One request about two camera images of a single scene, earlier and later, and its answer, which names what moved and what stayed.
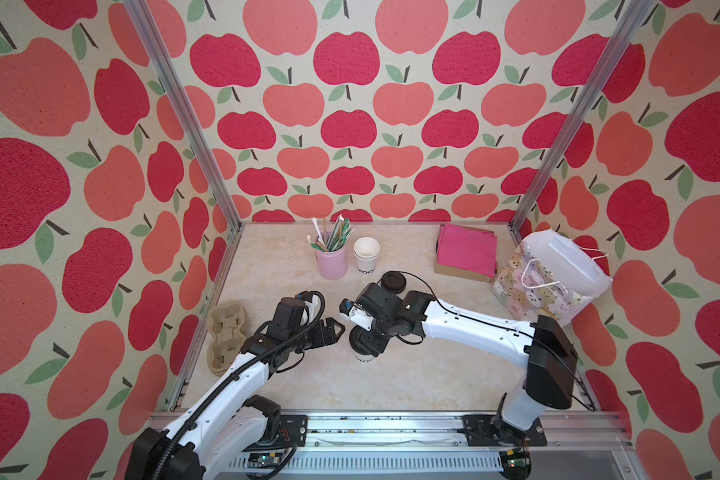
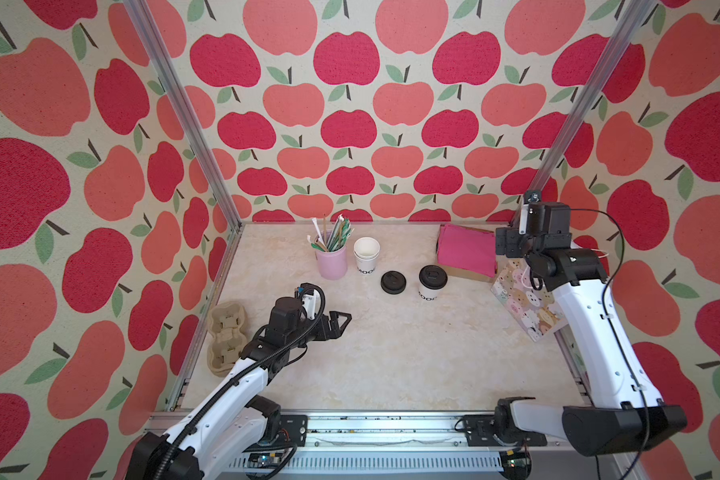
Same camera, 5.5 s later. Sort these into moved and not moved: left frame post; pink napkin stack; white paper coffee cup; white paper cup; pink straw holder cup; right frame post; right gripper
Moved: right gripper; white paper coffee cup
Not moved: white paper cup; right frame post; pink napkin stack; left frame post; pink straw holder cup
